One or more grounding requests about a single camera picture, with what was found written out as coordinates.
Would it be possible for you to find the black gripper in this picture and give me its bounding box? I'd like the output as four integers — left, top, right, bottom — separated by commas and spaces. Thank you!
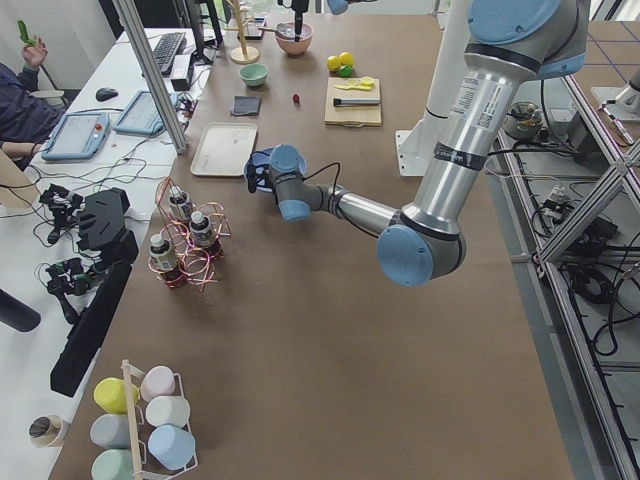
247, 159, 273, 193

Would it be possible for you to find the blue round plate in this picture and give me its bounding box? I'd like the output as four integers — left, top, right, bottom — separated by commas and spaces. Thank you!
244, 147, 273, 185

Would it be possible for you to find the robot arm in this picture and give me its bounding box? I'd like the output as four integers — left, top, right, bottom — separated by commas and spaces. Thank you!
246, 1, 589, 286
277, 0, 365, 42

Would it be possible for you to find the person hand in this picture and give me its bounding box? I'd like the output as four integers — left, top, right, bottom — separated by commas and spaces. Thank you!
22, 36, 48, 69

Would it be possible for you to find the cream rabbit tray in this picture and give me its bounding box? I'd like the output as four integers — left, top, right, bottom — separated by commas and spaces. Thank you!
190, 122, 258, 177

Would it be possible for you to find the grey folded cloth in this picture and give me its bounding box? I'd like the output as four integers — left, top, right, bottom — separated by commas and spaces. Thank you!
230, 96, 262, 116

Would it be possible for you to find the tea bottle front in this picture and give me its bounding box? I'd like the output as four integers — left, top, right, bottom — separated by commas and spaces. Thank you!
189, 210, 221, 258

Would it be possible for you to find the tea bottle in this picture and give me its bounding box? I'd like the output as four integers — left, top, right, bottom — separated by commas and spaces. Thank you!
149, 233, 182, 285
169, 185, 195, 223
189, 210, 221, 258

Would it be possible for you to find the tea bottle right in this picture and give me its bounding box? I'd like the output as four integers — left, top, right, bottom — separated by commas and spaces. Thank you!
169, 185, 195, 223

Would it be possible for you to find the mint green bowl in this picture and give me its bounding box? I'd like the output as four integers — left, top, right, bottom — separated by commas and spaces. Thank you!
239, 63, 269, 88

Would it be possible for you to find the wooden cutting board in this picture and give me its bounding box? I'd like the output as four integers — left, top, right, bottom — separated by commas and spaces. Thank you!
324, 76, 382, 127

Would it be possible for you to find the tea bottle left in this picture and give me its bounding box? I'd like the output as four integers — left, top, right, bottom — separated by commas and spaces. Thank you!
149, 233, 182, 285

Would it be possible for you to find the wooden stand round base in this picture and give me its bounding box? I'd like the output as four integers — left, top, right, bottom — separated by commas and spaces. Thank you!
225, 0, 260, 65

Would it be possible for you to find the right blue teach pendant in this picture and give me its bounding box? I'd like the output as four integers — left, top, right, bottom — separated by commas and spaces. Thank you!
113, 90, 164, 136

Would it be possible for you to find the blue teach pendant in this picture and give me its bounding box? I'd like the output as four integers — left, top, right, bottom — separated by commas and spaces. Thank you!
113, 90, 164, 136
41, 112, 110, 162

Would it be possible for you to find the lower whole lemon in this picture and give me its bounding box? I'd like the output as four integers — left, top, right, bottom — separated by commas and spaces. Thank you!
326, 56, 342, 72

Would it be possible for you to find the whole lemon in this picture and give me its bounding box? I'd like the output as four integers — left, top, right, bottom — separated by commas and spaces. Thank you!
338, 51, 355, 67
326, 56, 342, 72

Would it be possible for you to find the green lime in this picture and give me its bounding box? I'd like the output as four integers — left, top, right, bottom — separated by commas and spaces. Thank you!
338, 65, 353, 78

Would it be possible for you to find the yellow plastic knife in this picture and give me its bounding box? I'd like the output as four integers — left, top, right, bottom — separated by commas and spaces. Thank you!
334, 83, 375, 91

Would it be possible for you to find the lower lemon half slice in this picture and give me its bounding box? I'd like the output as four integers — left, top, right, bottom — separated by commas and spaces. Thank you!
360, 76, 375, 87

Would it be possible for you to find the pink ice bucket bowl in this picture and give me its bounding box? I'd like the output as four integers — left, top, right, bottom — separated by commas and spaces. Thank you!
275, 22, 313, 57

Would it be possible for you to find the upper whole lemon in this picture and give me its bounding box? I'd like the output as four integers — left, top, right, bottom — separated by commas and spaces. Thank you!
338, 51, 355, 67

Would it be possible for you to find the black keyboard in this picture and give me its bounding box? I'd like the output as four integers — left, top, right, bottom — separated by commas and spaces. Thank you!
152, 32, 186, 76

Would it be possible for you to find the black gripper stand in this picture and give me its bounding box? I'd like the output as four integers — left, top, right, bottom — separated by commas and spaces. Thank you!
47, 187, 139, 397

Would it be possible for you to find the black computer mouse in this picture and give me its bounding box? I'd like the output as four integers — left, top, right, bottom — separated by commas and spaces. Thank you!
95, 87, 119, 102

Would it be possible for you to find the left blue teach pendant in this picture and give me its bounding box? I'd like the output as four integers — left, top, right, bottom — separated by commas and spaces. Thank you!
41, 112, 110, 162

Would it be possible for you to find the pink cup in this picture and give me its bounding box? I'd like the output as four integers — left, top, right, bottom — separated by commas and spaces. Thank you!
140, 365, 175, 402

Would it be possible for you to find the white cup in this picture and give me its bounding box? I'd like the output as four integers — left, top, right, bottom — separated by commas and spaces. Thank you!
145, 396, 191, 428

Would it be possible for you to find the yellow cup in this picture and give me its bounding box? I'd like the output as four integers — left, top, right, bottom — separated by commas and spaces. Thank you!
93, 377, 127, 414

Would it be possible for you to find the light blue cup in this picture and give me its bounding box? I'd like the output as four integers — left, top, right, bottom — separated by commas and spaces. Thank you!
147, 424, 196, 470

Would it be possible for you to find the grey cup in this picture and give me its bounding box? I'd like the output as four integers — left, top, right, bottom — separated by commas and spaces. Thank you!
90, 414, 130, 449

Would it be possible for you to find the mint green cup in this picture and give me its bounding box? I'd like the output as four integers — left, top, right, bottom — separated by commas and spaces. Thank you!
91, 449, 133, 480

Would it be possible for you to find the tape roll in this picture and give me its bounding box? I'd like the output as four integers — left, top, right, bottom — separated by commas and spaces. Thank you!
28, 414, 71, 448

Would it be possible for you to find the copper wire bottle rack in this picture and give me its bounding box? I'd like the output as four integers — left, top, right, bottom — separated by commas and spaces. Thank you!
148, 177, 231, 289

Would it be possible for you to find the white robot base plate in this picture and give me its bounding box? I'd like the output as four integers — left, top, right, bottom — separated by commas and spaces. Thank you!
395, 129, 428, 177

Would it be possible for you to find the aluminium frame post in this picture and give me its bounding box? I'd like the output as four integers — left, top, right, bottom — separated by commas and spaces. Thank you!
113, 0, 188, 154

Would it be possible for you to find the white wire cup rack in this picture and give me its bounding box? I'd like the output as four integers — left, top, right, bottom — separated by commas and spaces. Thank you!
121, 360, 198, 479

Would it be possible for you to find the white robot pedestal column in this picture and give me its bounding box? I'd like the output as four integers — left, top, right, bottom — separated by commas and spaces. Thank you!
411, 0, 472, 162

